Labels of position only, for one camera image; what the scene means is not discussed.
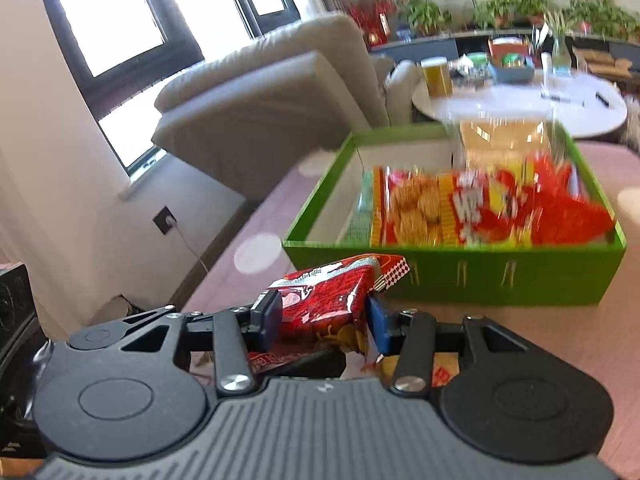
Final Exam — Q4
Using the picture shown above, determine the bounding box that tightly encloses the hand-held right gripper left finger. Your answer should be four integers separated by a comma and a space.
67, 290, 285, 398

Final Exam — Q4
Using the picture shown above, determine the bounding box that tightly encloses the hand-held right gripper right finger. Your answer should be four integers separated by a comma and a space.
367, 297, 538, 395

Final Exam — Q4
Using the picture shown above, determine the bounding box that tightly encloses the red chip packet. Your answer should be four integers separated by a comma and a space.
270, 254, 411, 356

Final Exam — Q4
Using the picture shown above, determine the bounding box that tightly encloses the green snack packet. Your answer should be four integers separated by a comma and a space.
345, 170, 376, 243

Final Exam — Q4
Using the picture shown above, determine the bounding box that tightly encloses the green cardboard box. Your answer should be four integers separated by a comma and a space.
281, 122, 627, 307

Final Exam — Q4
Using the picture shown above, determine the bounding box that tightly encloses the red yellow biscuit packet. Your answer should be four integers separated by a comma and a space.
370, 165, 538, 247

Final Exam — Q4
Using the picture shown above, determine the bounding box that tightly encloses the red snack bag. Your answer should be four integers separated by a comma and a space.
530, 155, 616, 246

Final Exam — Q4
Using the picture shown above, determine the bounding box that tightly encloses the clear orange cake packet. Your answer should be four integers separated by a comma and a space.
445, 110, 566, 171

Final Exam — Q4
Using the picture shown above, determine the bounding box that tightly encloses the pink dotted tablecloth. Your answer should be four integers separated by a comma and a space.
180, 140, 640, 480

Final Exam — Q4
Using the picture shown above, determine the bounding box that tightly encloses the beige sofa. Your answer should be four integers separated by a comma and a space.
151, 12, 421, 201

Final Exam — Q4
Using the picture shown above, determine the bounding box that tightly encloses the yellow canister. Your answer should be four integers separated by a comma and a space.
421, 57, 453, 98

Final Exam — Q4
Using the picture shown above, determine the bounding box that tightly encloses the round white table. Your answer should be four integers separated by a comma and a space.
412, 67, 628, 138

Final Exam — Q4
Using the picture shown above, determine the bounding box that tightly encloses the dark framed window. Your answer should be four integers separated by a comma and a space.
35, 0, 326, 171

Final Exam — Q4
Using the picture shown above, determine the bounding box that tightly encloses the grey television cabinet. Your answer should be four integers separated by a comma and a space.
370, 30, 640, 68

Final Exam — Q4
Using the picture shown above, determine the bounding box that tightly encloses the blue basket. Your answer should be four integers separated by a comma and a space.
490, 57, 536, 83

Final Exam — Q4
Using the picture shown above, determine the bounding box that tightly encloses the orange box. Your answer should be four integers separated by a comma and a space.
487, 36, 531, 61

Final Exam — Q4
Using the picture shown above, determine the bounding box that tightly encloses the red flower decoration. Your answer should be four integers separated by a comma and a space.
347, 0, 398, 46

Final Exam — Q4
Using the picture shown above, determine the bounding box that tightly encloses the glass vase with plant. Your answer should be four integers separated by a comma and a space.
542, 10, 573, 71

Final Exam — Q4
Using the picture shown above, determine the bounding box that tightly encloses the row of potted plants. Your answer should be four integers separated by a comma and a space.
397, 0, 640, 43

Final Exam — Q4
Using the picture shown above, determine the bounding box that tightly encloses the brown cardboard box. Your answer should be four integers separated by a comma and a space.
572, 47, 633, 78

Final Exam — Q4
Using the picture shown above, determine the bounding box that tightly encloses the white cable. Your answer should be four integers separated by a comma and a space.
170, 220, 208, 273

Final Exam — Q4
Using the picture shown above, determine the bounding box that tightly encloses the dark wall socket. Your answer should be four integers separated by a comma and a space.
152, 205, 178, 235

